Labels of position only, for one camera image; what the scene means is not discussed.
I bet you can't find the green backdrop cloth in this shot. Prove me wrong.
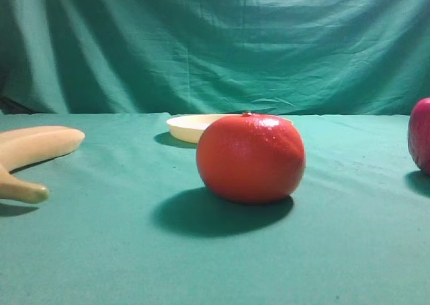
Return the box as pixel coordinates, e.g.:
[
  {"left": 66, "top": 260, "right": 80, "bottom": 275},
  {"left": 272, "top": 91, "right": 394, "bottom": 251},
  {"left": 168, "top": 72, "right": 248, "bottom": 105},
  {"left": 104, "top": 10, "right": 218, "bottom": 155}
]
[{"left": 1, "top": 0, "right": 429, "bottom": 115}]

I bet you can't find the red orange fruit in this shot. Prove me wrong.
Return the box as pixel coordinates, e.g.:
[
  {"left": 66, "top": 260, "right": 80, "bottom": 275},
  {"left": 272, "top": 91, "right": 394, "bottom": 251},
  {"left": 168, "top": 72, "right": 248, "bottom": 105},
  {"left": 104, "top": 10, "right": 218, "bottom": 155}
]
[{"left": 196, "top": 113, "right": 306, "bottom": 204}]

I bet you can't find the pale yellow plate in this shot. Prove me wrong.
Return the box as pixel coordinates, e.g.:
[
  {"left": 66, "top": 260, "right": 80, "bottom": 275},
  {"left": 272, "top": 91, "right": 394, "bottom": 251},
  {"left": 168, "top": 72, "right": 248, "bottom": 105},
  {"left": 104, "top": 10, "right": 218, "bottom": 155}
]
[{"left": 167, "top": 112, "right": 303, "bottom": 146}]

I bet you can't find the green table cloth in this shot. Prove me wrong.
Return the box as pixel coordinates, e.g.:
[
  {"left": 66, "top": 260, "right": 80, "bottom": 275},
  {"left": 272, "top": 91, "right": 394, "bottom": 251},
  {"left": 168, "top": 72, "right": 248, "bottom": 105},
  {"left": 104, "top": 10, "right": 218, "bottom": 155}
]
[{"left": 1, "top": 114, "right": 429, "bottom": 304}]

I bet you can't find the yellow banana bunch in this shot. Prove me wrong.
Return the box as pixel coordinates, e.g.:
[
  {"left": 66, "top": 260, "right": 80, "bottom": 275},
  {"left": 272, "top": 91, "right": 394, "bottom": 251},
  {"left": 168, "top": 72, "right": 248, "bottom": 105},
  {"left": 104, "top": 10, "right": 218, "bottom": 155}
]
[{"left": 1, "top": 126, "right": 85, "bottom": 204}]

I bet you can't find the red pink apple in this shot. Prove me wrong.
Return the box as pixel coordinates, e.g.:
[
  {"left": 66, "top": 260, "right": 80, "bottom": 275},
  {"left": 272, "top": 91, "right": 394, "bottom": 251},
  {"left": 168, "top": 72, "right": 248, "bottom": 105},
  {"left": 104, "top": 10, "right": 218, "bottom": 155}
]
[{"left": 408, "top": 97, "right": 429, "bottom": 175}]

